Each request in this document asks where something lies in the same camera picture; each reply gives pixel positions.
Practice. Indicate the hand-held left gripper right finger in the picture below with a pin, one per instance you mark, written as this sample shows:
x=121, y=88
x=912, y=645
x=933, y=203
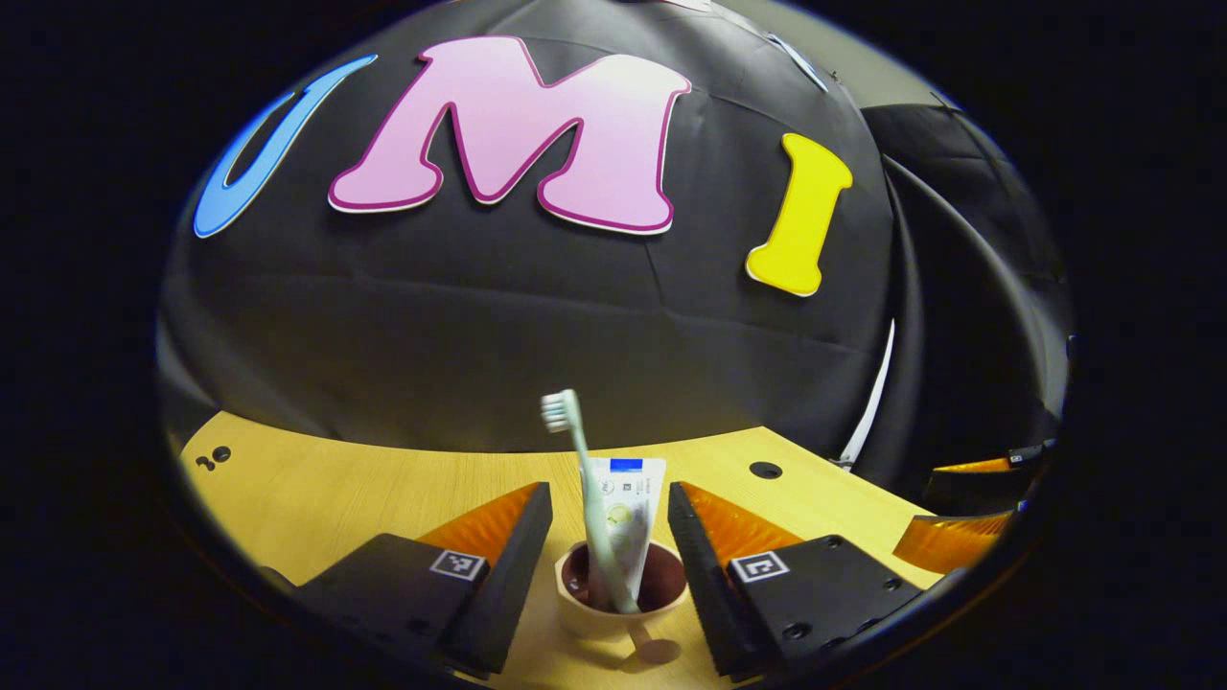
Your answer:
x=700, y=575

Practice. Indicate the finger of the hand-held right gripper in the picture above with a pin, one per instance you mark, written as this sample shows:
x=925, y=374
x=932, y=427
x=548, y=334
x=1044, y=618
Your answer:
x=968, y=479
x=949, y=544

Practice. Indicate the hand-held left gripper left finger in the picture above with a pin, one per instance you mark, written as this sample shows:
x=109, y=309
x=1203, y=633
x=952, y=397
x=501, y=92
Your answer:
x=513, y=585

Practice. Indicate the beige cup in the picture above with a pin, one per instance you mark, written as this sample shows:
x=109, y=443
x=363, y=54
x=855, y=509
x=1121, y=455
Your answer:
x=585, y=618

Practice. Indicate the white toothpaste tube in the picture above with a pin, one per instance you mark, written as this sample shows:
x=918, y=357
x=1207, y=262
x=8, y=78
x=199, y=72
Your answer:
x=635, y=498

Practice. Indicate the pale green toothbrush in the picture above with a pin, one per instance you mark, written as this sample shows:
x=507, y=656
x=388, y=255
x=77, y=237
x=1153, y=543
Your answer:
x=582, y=460

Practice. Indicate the wooden desktop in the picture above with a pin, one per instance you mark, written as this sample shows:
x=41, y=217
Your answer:
x=335, y=498

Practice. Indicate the black backdrop cloth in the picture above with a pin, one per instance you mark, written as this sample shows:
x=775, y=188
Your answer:
x=479, y=335

